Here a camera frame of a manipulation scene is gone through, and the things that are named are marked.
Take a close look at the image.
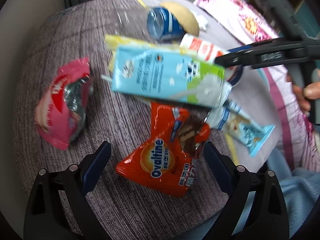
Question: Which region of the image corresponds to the brown coconut shell bowl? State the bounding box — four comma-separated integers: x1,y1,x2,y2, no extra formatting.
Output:
160,1,200,37

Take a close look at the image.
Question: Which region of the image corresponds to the light blue snack wrapper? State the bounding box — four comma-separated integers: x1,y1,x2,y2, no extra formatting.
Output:
205,100,275,157

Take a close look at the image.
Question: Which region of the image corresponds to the clear water bottle blue label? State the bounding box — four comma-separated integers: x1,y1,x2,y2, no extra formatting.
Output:
112,7,186,42

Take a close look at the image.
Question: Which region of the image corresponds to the blue green milk carton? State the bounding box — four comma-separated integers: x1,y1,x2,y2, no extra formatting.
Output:
101,45,232,108

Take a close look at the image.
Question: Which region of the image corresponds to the orange Ovaltine snack bag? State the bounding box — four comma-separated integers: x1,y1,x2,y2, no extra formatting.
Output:
116,102,210,198

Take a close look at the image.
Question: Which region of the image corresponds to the pink foil snack bag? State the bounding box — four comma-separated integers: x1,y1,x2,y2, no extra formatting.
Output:
35,57,92,150

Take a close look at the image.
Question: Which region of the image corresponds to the yellow white paper wrapper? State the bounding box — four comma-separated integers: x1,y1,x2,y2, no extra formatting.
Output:
104,34,178,72

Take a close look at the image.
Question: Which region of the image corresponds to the light blue sleeve forearm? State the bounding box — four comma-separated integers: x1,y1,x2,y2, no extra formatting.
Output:
267,148,319,236

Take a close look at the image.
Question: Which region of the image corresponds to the person's right hand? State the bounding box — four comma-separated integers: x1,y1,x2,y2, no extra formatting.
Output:
286,75,320,113

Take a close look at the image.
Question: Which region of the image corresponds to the white cartoon tissue pack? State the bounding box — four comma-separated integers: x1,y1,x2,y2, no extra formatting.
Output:
195,15,208,31

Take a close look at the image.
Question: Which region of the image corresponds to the pink floral quilt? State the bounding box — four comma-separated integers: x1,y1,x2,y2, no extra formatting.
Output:
195,0,319,171

